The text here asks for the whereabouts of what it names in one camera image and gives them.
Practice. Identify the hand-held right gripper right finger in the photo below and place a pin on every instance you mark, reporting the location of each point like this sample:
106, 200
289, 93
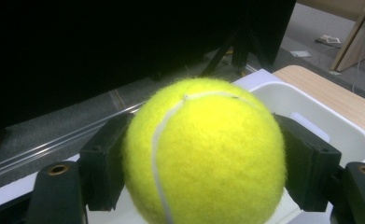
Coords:
311, 168

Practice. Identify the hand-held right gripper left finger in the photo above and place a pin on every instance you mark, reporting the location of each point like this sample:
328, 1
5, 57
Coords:
104, 161

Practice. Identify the white plastic bin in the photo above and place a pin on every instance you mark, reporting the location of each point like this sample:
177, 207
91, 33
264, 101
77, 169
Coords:
332, 96
295, 102

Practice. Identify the yellow tennis ball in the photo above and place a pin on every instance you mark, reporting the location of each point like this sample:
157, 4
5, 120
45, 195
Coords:
208, 155

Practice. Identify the white power strip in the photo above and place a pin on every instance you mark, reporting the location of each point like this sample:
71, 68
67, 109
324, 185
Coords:
329, 40

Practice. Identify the light wooden shelf unit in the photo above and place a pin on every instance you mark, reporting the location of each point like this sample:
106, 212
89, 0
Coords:
357, 40

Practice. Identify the black tripod stand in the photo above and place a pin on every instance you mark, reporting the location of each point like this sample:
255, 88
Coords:
239, 49

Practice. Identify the metal floor rail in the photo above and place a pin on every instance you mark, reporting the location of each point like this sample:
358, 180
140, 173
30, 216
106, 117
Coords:
62, 143

